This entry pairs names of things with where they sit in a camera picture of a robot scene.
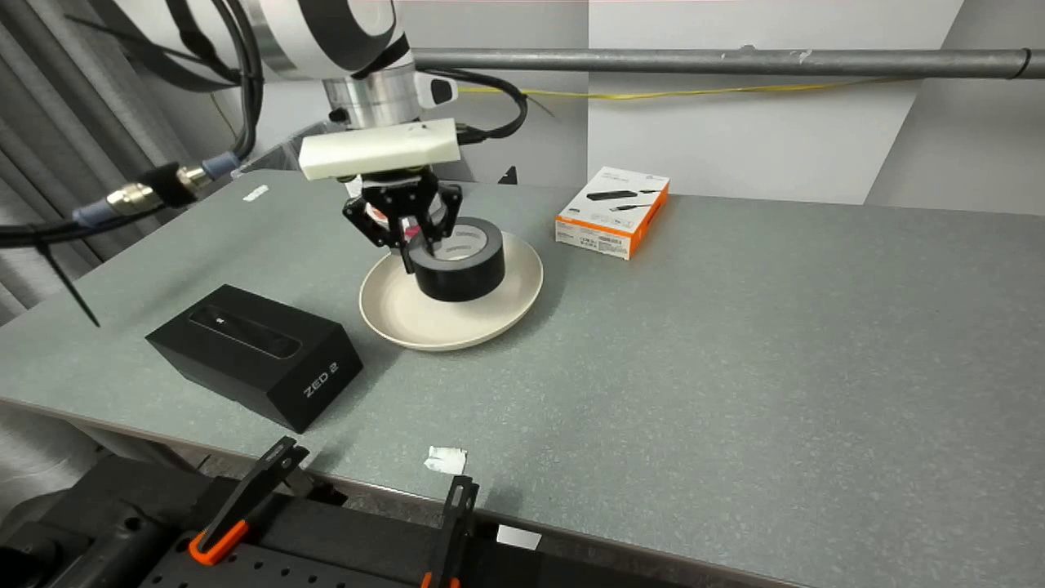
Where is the yellow cable on wall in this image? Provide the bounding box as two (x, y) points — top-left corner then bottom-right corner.
(520, 72), (907, 108)

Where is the black masking tape roll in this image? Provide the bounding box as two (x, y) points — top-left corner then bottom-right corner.
(407, 215), (506, 301)

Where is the white sticker near clamp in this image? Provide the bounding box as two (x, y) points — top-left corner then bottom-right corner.
(424, 446), (467, 473)

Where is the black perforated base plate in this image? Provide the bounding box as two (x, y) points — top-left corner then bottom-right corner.
(137, 491), (658, 588)

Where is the white label on base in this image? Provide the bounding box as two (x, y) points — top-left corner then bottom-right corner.
(497, 524), (541, 553)

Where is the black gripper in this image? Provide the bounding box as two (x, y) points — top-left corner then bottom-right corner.
(342, 167), (465, 273)

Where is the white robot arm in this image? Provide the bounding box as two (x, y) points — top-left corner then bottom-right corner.
(94, 0), (461, 270)

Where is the black robot cable with connector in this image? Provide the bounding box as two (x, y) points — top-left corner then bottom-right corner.
(0, 0), (269, 328)

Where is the white round plate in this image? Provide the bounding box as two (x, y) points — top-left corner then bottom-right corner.
(356, 233), (545, 352)

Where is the left orange black clamp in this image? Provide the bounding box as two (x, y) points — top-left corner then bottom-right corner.
(186, 438), (307, 568)

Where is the grey metal pipe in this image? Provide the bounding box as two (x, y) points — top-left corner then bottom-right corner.
(416, 47), (1045, 78)

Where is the right orange black clamp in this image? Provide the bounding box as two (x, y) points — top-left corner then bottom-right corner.
(419, 473), (480, 588)

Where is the black rectangular box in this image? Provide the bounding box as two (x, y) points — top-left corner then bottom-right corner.
(148, 283), (362, 431)

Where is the orange and white box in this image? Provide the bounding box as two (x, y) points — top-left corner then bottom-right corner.
(553, 167), (668, 260)

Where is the small black object at wall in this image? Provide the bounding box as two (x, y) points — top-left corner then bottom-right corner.
(497, 167), (520, 186)

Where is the orange black clamp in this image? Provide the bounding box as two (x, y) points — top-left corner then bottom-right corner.
(186, 438), (307, 568)
(419, 473), (480, 588)

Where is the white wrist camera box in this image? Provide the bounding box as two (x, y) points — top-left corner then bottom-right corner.
(296, 116), (461, 180)

